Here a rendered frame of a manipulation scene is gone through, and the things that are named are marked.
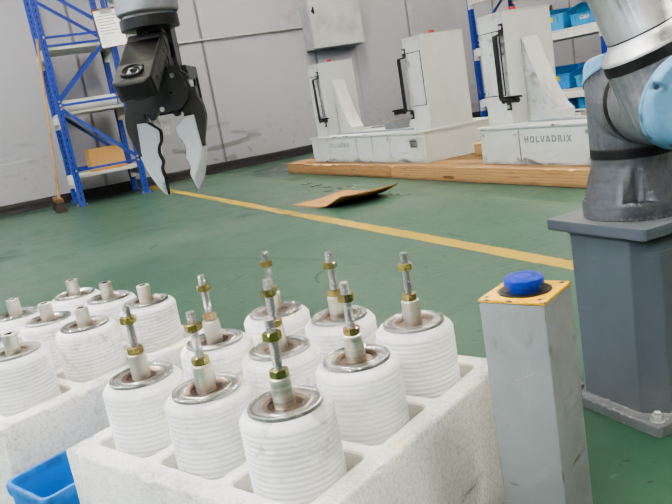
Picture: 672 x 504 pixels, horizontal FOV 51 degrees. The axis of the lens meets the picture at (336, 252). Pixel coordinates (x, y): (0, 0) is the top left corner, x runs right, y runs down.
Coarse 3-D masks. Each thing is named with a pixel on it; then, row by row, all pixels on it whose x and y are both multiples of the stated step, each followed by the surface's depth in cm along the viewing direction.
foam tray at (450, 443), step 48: (480, 384) 85; (432, 432) 76; (480, 432) 85; (96, 480) 82; (144, 480) 76; (192, 480) 73; (240, 480) 72; (384, 480) 70; (432, 480) 76; (480, 480) 85
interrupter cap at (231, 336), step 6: (222, 330) 97; (228, 330) 96; (234, 330) 96; (240, 330) 95; (204, 336) 95; (228, 336) 94; (234, 336) 93; (240, 336) 92; (204, 342) 94; (222, 342) 91; (228, 342) 91; (234, 342) 91; (186, 348) 92; (192, 348) 91; (204, 348) 90; (210, 348) 90; (216, 348) 90
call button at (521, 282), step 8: (520, 272) 73; (528, 272) 72; (536, 272) 72; (504, 280) 71; (512, 280) 70; (520, 280) 70; (528, 280) 70; (536, 280) 70; (512, 288) 70; (520, 288) 70; (528, 288) 70; (536, 288) 70
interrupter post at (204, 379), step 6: (192, 366) 76; (204, 366) 76; (210, 366) 76; (192, 372) 76; (198, 372) 76; (204, 372) 76; (210, 372) 76; (198, 378) 76; (204, 378) 76; (210, 378) 76; (198, 384) 76; (204, 384) 76; (210, 384) 76; (198, 390) 76; (204, 390) 76; (210, 390) 76
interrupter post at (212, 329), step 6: (216, 318) 93; (204, 324) 92; (210, 324) 92; (216, 324) 92; (204, 330) 93; (210, 330) 92; (216, 330) 92; (210, 336) 92; (216, 336) 92; (222, 336) 94; (210, 342) 93; (216, 342) 93
